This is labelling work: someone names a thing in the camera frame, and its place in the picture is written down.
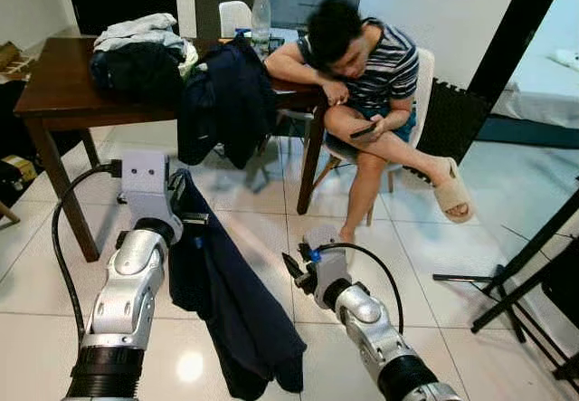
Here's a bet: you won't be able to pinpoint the navy blue shirt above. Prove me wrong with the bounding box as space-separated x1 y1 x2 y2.
167 170 307 400

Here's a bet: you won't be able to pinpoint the navy jacket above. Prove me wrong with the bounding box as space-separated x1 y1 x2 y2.
176 39 277 168

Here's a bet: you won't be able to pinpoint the black clothes pile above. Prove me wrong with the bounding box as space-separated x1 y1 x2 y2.
89 41 186 103

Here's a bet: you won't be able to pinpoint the black phone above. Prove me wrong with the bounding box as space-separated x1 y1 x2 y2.
350 122 381 139

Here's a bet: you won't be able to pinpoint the dark wooden table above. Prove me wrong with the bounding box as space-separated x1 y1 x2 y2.
14 34 327 262

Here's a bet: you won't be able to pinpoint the beige slipper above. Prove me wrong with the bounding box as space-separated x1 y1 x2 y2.
432 157 474 224

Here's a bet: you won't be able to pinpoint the grey clothes pile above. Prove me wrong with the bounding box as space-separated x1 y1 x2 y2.
93 14 186 58

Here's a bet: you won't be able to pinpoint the white chair wooden legs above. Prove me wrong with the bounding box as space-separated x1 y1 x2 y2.
219 1 254 40
312 46 435 225

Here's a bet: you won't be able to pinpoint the clear water bottle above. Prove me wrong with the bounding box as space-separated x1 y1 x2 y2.
251 0 272 53

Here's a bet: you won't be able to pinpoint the black foam mat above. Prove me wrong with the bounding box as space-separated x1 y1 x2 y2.
416 80 494 162

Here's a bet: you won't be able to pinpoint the man in striped shirt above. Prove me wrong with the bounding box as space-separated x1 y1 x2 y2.
265 0 474 243

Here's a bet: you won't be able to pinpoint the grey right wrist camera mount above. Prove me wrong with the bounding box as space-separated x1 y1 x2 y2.
306 227 349 284

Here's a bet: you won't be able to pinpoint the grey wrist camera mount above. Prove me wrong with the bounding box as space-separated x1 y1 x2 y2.
306 227 349 284
120 152 182 230

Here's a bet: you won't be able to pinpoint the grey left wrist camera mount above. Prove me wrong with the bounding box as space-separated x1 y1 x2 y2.
120 152 182 230

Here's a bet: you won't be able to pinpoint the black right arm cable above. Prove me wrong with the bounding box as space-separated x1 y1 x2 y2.
317 243 405 334

